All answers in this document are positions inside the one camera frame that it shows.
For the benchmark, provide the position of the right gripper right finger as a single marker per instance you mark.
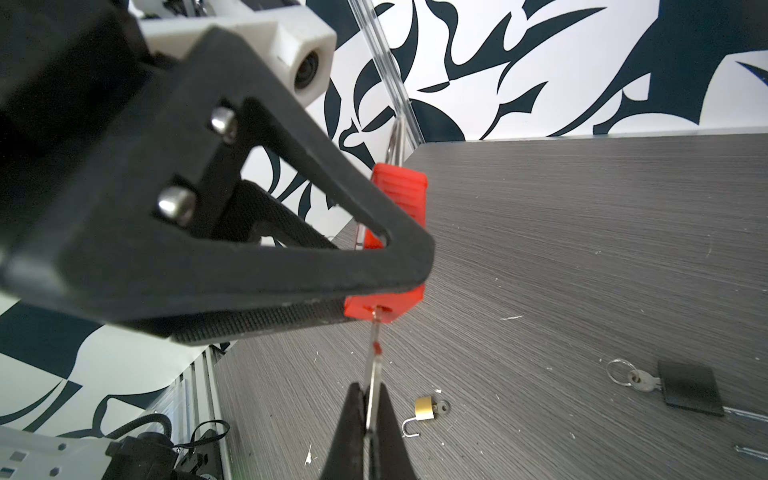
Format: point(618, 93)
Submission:
point(388, 457)

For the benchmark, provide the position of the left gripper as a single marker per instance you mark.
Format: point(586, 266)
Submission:
point(68, 70)

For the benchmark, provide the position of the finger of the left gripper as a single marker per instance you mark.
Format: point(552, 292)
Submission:
point(122, 198)
point(243, 263)

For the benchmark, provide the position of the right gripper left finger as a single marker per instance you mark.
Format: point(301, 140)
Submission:
point(345, 458)

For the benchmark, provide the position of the silver brass key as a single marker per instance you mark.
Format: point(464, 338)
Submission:
point(373, 377)

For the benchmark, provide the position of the small brass padlock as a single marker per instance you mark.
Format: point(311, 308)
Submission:
point(424, 409)

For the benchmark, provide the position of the black padlock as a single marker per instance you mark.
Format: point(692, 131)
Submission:
point(685, 386)

